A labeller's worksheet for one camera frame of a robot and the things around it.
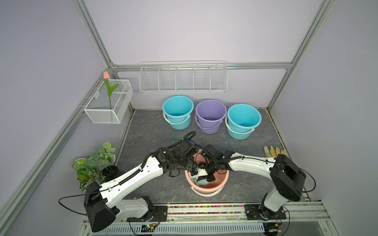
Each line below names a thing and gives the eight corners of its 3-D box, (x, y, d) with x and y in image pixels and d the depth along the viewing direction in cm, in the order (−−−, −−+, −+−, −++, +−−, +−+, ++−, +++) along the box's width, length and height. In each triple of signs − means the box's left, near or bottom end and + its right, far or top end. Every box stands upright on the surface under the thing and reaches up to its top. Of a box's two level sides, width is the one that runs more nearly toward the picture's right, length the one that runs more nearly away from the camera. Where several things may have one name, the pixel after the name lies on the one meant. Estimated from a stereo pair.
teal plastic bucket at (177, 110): (164, 133, 108) (160, 117, 94) (168, 112, 121) (164, 95, 108) (193, 133, 108) (193, 117, 94) (193, 111, 121) (193, 95, 108)
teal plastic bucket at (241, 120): (225, 144, 102) (230, 128, 88) (222, 121, 116) (225, 104, 102) (256, 144, 102) (266, 128, 88) (249, 120, 116) (256, 103, 102)
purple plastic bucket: (191, 133, 108) (191, 116, 94) (200, 113, 121) (201, 96, 107) (217, 140, 104) (220, 124, 90) (223, 119, 117) (227, 102, 103)
